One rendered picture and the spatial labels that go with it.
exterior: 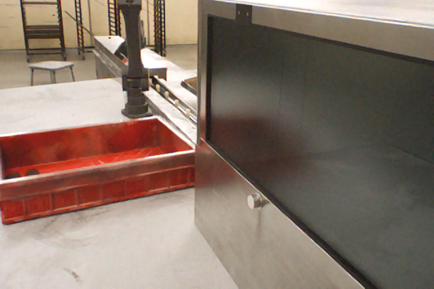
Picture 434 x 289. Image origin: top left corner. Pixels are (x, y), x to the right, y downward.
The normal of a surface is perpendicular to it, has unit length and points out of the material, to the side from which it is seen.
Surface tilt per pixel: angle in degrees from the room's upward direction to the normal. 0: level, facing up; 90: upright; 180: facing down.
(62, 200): 90
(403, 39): 90
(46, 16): 90
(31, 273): 0
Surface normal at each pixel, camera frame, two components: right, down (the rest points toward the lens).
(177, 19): 0.39, 0.30
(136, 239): 0.03, -0.95
